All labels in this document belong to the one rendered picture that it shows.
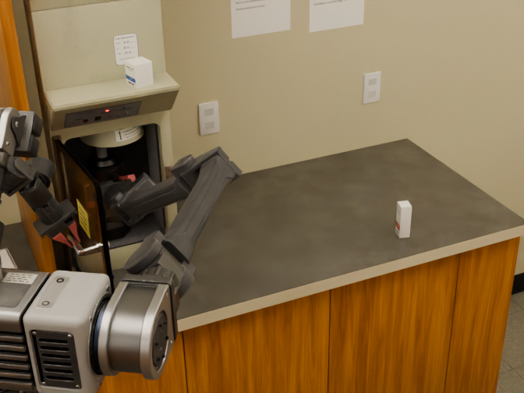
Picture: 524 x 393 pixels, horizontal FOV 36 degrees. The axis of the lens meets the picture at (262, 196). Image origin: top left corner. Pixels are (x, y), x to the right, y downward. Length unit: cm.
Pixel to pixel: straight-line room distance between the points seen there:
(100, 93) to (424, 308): 122
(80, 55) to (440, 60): 151
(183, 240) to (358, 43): 157
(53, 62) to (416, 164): 140
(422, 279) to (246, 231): 56
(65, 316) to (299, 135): 183
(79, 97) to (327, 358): 109
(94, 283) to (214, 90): 153
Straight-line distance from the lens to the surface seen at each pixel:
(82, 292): 128
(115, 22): 210
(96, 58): 212
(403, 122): 315
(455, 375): 290
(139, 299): 129
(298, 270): 234
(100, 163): 228
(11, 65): 199
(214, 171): 167
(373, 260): 239
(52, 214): 196
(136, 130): 226
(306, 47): 283
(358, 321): 250
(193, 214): 156
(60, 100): 204
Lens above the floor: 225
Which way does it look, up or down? 29 degrees down
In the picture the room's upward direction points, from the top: 1 degrees counter-clockwise
